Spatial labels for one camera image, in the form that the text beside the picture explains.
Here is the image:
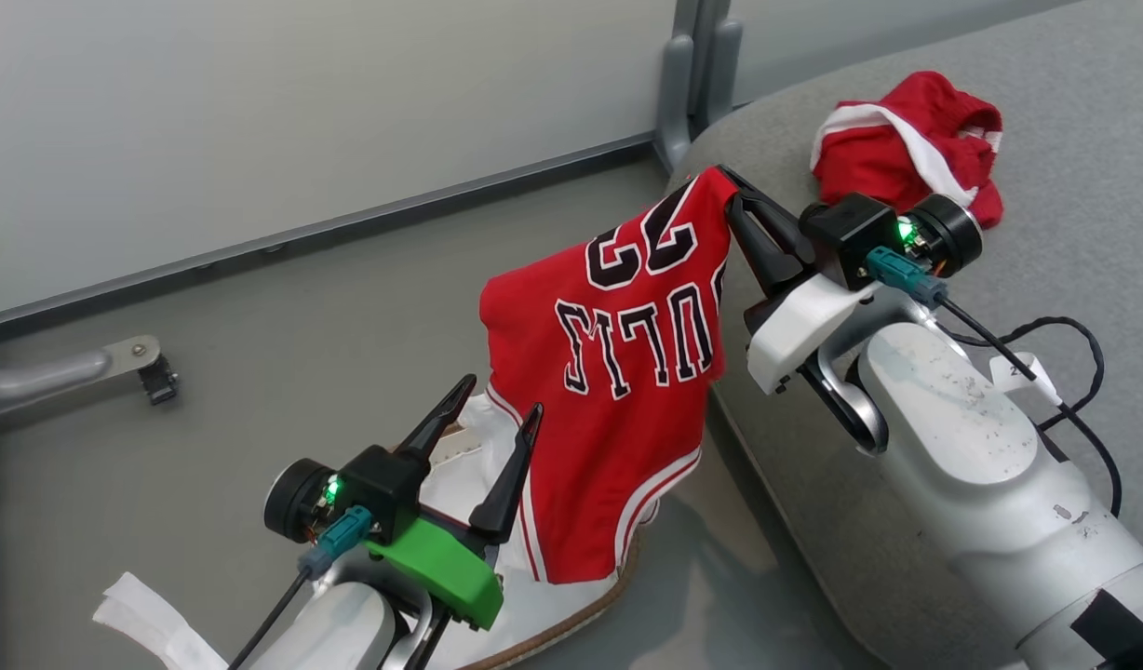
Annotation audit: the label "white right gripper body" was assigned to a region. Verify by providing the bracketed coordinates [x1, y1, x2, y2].
[746, 274, 885, 396]

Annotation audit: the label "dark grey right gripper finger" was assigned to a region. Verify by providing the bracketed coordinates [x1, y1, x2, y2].
[717, 165, 818, 272]
[725, 193, 802, 300]

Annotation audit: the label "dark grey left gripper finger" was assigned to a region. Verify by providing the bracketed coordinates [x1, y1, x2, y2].
[394, 374, 478, 467]
[466, 403, 545, 546]

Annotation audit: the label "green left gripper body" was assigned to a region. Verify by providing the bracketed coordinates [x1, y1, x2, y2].
[365, 515, 505, 633]

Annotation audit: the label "red Bulls 23 jersey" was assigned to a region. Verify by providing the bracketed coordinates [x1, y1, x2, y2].
[478, 166, 743, 586]

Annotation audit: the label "red shorts with white stripe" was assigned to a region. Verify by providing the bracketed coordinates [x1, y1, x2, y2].
[810, 71, 1006, 231]

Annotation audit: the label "white cloth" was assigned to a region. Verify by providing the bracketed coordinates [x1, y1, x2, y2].
[419, 391, 545, 596]

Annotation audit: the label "grey fabric sofa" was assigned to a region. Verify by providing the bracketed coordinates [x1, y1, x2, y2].
[669, 0, 1143, 670]

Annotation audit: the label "white laundry basket brown rim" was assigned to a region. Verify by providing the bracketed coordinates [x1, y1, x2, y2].
[427, 423, 645, 670]

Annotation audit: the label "black caster wheel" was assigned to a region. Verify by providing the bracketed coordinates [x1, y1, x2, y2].
[138, 355, 180, 407]

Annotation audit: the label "grey partition foot bar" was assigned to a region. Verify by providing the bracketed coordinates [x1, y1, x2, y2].
[0, 335, 163, 422]

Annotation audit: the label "black cable with teal plug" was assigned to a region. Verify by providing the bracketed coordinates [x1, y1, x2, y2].
[865, 246, 1124, 518]
[225, 505, 375, 670]

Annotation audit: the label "grey partition post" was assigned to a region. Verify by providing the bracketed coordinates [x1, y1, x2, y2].
[654, 0, 746, 174]

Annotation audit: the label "white paper cable tag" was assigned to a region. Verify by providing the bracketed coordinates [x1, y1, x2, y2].
[988, 351, 1064, 408]

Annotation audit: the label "grey partition bottom rail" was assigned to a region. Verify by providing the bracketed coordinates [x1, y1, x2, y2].
[0, 130, 658, 338]

